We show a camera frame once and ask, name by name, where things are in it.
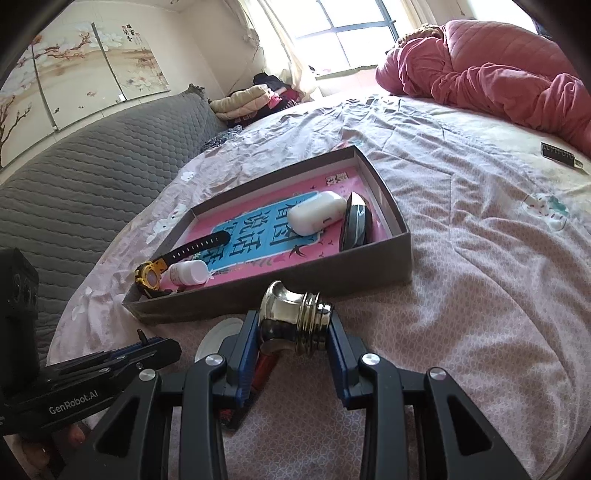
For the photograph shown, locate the cream curtain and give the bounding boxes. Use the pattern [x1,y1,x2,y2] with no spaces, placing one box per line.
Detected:
[240,0,320,95]

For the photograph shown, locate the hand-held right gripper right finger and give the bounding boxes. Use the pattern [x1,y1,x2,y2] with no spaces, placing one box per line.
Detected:
[328,318,532,480]

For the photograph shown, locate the white round lid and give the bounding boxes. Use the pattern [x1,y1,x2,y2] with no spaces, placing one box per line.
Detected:
[194,318,245,365]

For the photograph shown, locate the white earbud case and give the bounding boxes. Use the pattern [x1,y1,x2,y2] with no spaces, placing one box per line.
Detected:
[287,189,347,236]

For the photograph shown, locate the window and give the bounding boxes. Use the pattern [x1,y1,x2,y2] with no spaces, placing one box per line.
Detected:
[272,0,445,78]

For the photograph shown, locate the floral wall painting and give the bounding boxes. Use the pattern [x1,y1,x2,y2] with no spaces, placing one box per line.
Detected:
[0,14,170,170]

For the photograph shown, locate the small white bottle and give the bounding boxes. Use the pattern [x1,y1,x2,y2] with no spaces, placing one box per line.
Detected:
[168,259,212,288]

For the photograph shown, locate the beige folded blanket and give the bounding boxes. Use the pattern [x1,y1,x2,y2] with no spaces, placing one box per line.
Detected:
[210,88,278,121]

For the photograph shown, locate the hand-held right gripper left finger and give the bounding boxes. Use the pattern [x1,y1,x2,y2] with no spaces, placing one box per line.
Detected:
[58,310,262,480]

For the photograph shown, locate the mustard knitted cloth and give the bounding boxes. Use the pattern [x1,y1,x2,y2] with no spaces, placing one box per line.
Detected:
[401,24,445,43]

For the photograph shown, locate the pink and blue book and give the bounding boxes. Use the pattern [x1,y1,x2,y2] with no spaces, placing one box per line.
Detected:
[157,166,387,292]

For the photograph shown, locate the grey cardboard box tray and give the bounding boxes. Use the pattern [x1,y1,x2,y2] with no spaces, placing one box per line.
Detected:
[122,145,413,325]

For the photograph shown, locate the black and gold box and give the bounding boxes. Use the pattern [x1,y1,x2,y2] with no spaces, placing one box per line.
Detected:
[339,191,374,253]

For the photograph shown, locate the pink floral blanket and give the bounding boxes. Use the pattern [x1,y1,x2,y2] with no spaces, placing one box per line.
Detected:
[46,95,591,480]

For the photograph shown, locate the small black studded case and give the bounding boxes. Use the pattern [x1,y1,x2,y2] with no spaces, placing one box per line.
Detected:
[540,141,584,169]

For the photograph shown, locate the cream bed sheet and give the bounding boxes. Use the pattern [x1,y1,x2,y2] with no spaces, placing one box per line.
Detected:
[416,95,591,222]

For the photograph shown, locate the person's left hand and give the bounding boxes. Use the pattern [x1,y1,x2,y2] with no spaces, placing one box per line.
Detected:
[23,422,90,467]

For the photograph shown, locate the grey quilted headboard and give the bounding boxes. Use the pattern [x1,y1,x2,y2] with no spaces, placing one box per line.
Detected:
[0,90,229,352]

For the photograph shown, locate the yellow and black wristwatch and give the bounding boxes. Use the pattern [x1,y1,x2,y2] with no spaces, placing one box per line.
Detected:
[134,231,232,301]

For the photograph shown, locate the pink quilted duvet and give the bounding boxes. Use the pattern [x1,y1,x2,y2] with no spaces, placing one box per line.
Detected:
[375,19,591,158]

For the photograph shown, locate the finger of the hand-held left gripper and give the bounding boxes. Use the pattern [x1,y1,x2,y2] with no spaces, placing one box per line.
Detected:
[98,340,182,376]
[44,338,163,376]

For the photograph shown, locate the dark patterned cloth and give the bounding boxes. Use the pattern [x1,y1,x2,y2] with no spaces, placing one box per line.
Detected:
[201,124,245,151]

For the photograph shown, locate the pile of dark clothes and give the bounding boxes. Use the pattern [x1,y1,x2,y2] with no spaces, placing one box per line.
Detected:
[228,71,319,127]

